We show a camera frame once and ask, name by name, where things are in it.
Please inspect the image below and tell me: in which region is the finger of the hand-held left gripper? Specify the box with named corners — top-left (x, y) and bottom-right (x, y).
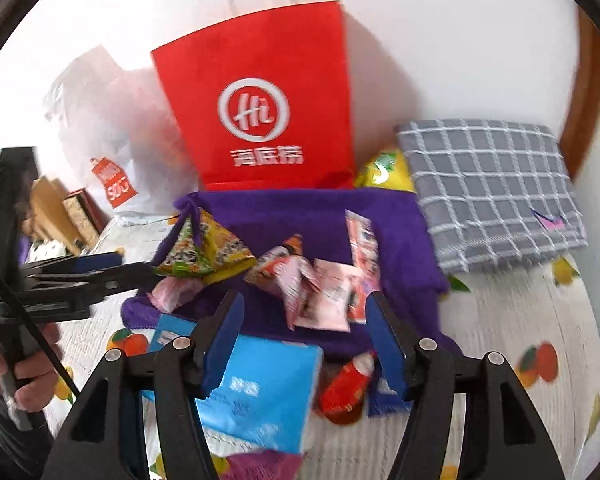
top-left (22, 251), bottom-right (127, 276)
top-left (27, 261), bottom-right (157, 306)

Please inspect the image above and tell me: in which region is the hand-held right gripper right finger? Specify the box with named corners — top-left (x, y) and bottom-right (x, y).
top-left (364, 290), bottom-right (566, 480)

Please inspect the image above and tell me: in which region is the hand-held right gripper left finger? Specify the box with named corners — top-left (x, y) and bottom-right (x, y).
top-left (42, 290), bottom-right (246, 480)

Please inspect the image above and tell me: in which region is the green snack packet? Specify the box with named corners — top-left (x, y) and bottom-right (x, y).
top-left (152, 212), bottom-right (216, 279)

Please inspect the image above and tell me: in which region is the pink white snack bar packet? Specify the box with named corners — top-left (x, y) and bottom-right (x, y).
top-left (344, 209), bottom-right (382, 323)

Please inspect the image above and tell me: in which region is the yellow snack packet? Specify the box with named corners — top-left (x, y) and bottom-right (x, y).
top-left (197, 210), bottom-right (257, 285)

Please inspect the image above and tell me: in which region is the person's left hand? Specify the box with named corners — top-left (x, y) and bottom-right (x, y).
top-left (0, 321), bottom-right (63, 413)

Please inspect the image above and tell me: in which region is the brown patterned box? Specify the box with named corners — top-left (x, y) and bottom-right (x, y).
top-left (61, 187), bottom-right (112, 251)

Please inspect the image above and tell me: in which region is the cardboard box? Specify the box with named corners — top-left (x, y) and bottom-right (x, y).
top-left (29, 176), bottom-right (83, 257)

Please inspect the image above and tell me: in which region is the red snack packet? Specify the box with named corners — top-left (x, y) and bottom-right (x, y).
top-left (319, 351), bottom-right (379, 427)

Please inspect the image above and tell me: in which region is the dark blue snack packet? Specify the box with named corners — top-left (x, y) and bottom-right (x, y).
top-left (366, 364), bottom-right (412, 419)

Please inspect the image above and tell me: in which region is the pink crumpled snack packet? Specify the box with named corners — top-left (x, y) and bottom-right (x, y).
top-left (147, 276), bottom-right (206, 313)

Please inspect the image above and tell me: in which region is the pink white square snack packet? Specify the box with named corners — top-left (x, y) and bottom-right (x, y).
top-left (282, 258), bottom-right (363, 332)

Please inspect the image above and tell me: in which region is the orange pink snack packet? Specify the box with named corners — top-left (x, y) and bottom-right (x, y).
top-left (244, 234), bottom-right (311, 288)

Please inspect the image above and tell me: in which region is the white plastic bag red label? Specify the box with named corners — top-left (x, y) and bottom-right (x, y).
top-left (40, 45), bottom-right (201, 228)

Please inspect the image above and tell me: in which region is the purple snack packet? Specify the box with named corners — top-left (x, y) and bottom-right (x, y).
top-left (219, 450), bottom-right (307, 480)

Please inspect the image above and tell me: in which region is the purple towel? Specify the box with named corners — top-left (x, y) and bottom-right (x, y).
top-left (121, 187), bottom-right (451, 361)

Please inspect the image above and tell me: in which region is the fruit print bed sheet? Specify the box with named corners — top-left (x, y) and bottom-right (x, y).
top-left (27, 217), bottom-right (600, 480)

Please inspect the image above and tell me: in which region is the yellow green tissue pack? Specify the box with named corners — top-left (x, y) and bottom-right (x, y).
top-left (354, 146), bottom-right (416, 193)

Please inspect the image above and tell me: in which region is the grey checked cloth pouch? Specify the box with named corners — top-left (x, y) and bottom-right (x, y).
top-left (395, 118), bottom-right (588, 275)

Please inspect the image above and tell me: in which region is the red paper bag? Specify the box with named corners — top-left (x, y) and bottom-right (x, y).
top-left (150, 0), bottom-right (357, 192)

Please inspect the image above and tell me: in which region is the wooden headboard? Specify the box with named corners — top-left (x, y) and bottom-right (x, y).
top-left (559, 4), bottom-right (600, 181)

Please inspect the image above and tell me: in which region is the black cable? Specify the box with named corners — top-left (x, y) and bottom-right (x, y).
top-left (0, 252), bottom-right (81, 398)

